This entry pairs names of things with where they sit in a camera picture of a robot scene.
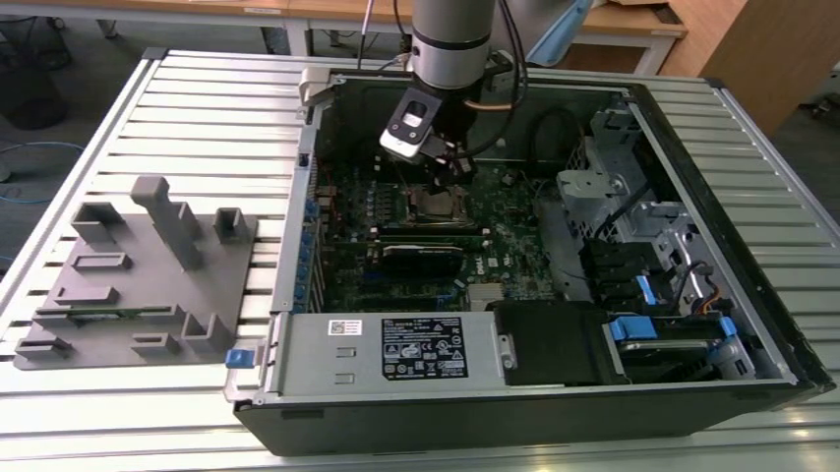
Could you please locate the silver CPU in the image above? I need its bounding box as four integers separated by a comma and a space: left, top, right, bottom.
419, 192, 460, 215

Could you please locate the silver socket cover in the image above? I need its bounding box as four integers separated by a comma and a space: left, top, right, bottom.
405, 186, 472, 222

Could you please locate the CPU socket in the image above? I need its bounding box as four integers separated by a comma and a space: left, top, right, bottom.
400, 182, 480, 230

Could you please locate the black and white webcam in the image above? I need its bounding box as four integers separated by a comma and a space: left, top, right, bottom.
377, 95, 437, 161

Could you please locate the green RAM stick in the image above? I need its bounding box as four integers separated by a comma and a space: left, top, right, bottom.
377, 231, 492, 246
35, 305, 176, 321

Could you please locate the silver metal drive cage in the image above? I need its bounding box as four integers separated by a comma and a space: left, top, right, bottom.
554, 107, 656, 247

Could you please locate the pale blue teach pendant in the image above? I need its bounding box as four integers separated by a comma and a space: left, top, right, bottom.
526, 0, 595, 69

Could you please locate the black graphics card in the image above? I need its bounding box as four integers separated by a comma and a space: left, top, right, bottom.
379, 243, 464, 279

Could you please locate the green motherboard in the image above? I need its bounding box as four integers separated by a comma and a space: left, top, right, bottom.
305, 161, 572, 314

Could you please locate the small wooden desk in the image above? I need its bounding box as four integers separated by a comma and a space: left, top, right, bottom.
575, 0, 690, 76

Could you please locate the silver chipset heatsink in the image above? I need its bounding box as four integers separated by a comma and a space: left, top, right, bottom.
465, 282, 506, 302

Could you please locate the long wooden desk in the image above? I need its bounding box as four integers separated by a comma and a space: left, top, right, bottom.
0, 0, 413, 58

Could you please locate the black plastic shroud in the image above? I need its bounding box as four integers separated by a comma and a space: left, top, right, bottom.
491, 300, 631, 387

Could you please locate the hard disk in blue carrier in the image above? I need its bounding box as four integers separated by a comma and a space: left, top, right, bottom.
606, 317, 714, 355

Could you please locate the wooden cabinet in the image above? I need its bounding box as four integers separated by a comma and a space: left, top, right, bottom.
674, 0, 840, 134

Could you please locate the silver power supply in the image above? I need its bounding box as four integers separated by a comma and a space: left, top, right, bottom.
252, 310, 510, 399

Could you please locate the black chair base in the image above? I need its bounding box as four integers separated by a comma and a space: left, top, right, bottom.
797, 63, 840, 119

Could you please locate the grey parts rack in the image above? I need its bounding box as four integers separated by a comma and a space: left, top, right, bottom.
10, 175, 261, 371

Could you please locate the blue bay latch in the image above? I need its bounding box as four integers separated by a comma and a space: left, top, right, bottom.
711, 317, 753, 380

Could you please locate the black PC case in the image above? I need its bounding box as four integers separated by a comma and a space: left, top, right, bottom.
221, 66, 838, 458

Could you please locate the black bin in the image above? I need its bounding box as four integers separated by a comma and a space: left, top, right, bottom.
0, 14, 73, 132

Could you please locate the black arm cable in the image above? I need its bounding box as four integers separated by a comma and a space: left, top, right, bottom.
468, 0, 531, 154

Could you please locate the thin grey cable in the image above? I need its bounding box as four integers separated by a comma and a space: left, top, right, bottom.
356, 0, 415, 68

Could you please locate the thin black cable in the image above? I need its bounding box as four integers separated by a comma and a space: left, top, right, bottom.
592, 176, 650, 242

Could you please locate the short black cable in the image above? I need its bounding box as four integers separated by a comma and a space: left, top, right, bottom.
674, 260, 714, 309

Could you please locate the blue floor cable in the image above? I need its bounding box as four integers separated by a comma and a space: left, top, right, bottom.
0, 141, 86, 204

